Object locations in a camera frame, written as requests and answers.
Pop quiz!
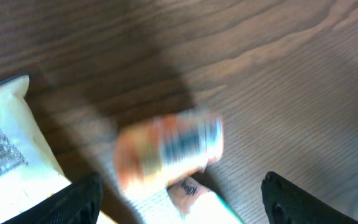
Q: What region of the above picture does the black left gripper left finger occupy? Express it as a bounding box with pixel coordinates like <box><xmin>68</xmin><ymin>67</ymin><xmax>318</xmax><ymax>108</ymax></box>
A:
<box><xmin>3</xmin><ymin>172</ymin><xmax>103</xmax><ymax>224</ymax></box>

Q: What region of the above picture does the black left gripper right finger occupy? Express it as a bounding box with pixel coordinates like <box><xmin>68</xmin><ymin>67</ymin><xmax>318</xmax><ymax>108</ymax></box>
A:
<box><xmin>261</xmin><ymin>171</ymin><xmax>358</xmax><ymax>224</ymax></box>

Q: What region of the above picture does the large white snack bag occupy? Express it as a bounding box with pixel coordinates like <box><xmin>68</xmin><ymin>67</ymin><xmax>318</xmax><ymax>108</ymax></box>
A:
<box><xmin>0</xmin><ymin>75</ymin><xmax>113</xmax><ymax>224</ymax></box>

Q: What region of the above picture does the small white teal box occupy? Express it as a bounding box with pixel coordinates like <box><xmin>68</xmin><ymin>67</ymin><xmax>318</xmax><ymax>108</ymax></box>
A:
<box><xmin>124</xmin><ymin>177</ymin><xmax>243</xmax><ymax>224</ymax></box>

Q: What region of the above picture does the orange Kleenex tissue pack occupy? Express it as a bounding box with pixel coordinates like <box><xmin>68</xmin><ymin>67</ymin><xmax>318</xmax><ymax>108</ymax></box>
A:
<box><xmin>113</xmin><ymin>111</ymin><xmax>224</xmax><ymax>196</ymax></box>

